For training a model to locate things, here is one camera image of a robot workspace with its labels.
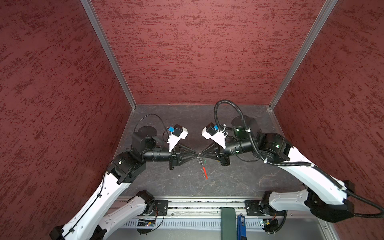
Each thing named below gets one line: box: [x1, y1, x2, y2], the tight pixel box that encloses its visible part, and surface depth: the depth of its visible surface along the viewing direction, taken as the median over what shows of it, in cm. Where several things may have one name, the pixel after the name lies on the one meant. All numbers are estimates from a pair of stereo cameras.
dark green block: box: [221, 207, 237, 240], surface depth 71 cm
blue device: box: [237, 213, 247, 240], surface depth 69 cm
